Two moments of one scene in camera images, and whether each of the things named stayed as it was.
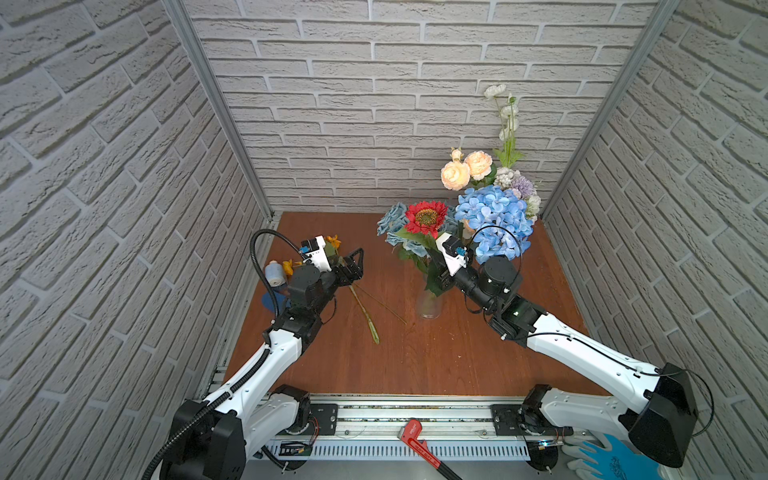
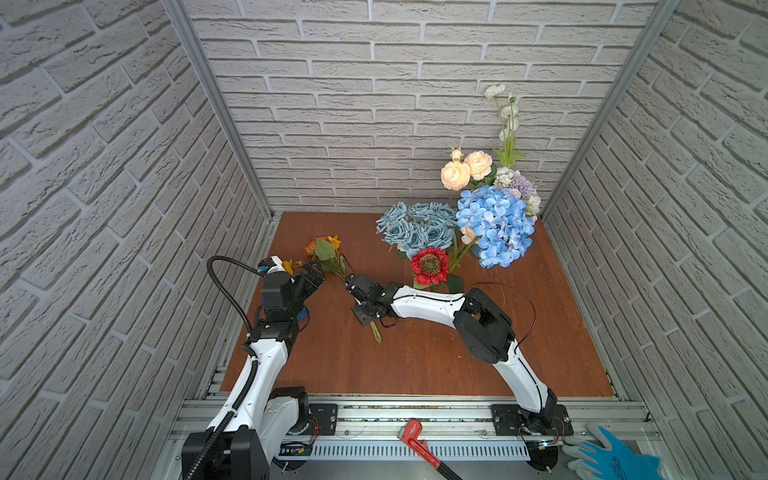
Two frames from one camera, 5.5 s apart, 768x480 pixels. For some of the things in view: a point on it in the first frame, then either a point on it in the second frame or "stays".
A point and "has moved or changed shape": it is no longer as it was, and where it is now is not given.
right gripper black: [447, 282] -> [362, 317]
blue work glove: [618, 461] stays
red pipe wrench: [411, 433] stays
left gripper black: [357, 268] -> [312, 283]
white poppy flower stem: [509, 114] stays
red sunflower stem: [424, 220] has moved or changed shape
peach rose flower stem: [476, 170] stays
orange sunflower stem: [335, 242] -> [329, 258]
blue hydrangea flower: [497, 221] stays
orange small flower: [288, 266] stays
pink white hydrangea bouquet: [520, 187] stays
